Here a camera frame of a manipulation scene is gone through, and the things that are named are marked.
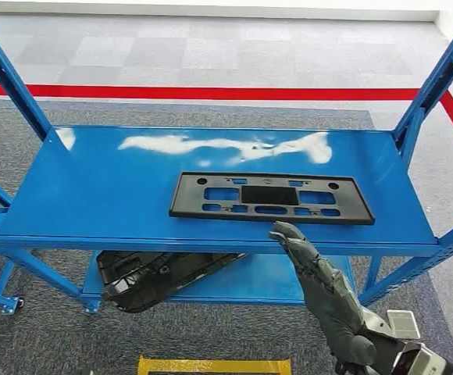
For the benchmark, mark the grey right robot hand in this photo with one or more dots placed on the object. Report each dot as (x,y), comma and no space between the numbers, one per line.
(332,305)

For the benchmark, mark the black plastic panel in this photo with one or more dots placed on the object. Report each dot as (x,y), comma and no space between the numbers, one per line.
(195,204)

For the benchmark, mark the black ribbed plastic part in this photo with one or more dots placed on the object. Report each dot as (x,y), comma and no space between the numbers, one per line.
(148,279)

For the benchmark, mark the blue metal shelf rack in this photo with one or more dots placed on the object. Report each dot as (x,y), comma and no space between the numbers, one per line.
(94,196)

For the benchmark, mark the white square floor plate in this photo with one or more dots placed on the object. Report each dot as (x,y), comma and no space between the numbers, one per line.
(403,324)

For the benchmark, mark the yellow floor tape outline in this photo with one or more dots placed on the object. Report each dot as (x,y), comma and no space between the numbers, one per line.
(211,366)

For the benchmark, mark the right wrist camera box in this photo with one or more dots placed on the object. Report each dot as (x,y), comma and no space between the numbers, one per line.
(426,362)

